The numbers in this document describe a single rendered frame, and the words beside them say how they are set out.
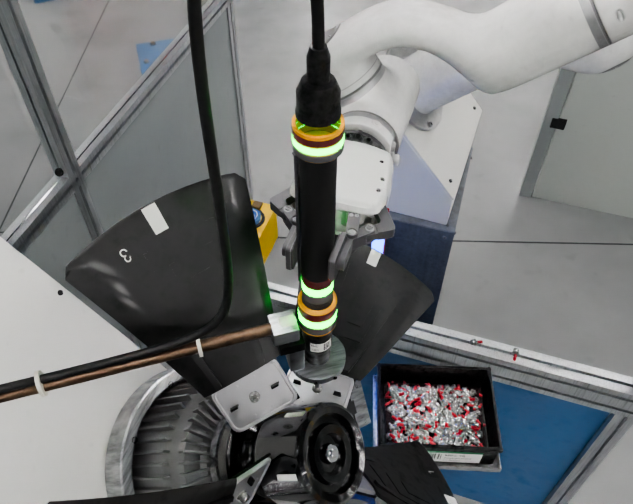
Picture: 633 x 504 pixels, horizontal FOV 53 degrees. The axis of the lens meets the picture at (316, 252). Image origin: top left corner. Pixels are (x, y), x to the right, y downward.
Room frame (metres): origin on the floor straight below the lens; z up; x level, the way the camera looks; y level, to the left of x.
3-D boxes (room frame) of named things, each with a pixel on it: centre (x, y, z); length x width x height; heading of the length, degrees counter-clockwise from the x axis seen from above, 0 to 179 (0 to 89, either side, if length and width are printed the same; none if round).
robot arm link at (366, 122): (0.58, -0.05, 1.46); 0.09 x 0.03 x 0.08; 72
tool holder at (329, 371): (0.41, 0.01, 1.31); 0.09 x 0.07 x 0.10; 107
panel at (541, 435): (0.73, -0.21, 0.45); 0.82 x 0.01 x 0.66; 72
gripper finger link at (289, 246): (0.44, 0.03, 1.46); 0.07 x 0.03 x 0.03; 162
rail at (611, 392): (0.73, -0.21, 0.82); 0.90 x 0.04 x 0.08; 72
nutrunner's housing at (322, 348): (0.42, 0.00, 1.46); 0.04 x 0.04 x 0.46
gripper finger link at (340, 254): (0.42, -0.04, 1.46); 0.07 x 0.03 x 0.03; 162
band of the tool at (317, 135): (0.42, 0.00, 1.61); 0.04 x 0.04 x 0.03
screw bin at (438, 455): (0.55, -0.22, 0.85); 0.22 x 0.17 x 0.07; 87
